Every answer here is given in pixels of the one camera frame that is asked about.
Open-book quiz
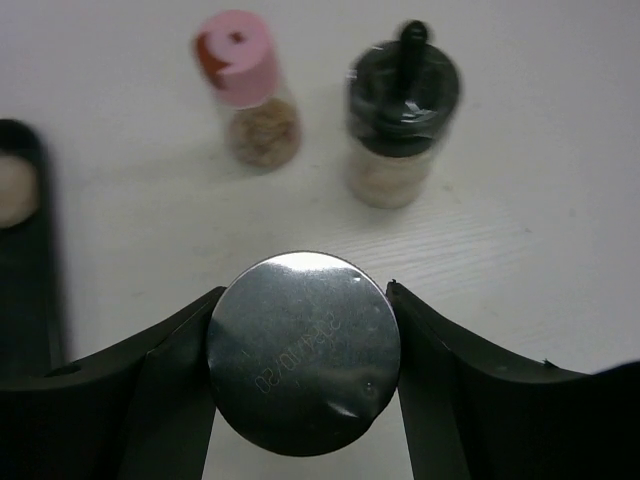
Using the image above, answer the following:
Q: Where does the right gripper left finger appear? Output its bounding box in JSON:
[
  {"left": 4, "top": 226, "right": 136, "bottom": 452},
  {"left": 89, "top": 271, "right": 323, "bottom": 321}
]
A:
[{"left": 1, "top": 287, "right": 224, "bottom": 479}]

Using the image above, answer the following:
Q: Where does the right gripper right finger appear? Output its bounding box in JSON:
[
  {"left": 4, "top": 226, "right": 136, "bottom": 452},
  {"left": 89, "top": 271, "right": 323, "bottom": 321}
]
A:
[{"left": 386, "top": 282, "right": 639, "bottom": 479}]

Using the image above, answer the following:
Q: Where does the silver-lid blue-label jar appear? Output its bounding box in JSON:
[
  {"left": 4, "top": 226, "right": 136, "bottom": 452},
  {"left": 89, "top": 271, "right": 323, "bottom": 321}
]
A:
[{"left": 206, "top": 251, "right": 401, "bottom": 457}]

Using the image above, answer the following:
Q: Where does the yellow-cap spice bottle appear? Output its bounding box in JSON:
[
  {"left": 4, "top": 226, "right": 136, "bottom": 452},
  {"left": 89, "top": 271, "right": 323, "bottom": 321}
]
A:
[{"left": 0, "top": 155, "right": 39, "bottom": 229}]

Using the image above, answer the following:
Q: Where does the pink-cap spice bottle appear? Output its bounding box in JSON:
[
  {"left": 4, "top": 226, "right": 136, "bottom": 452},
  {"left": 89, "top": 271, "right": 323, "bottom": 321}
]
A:
[{"left": 192, "top": 9, "right": 301, "bottom": 170}]

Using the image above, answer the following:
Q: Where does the black rectangular tray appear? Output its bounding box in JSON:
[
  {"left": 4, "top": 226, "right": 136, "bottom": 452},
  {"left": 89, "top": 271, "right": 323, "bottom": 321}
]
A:
[{"left": 1, "top": 119, "right": 66, "bottom": 381}]

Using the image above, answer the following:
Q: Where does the black-knob grinder bottle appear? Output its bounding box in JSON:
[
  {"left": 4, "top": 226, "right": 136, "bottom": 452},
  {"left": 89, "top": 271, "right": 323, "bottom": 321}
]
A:
[{"left": 345, "top": 20, "right": 463, "bottom": 209}]

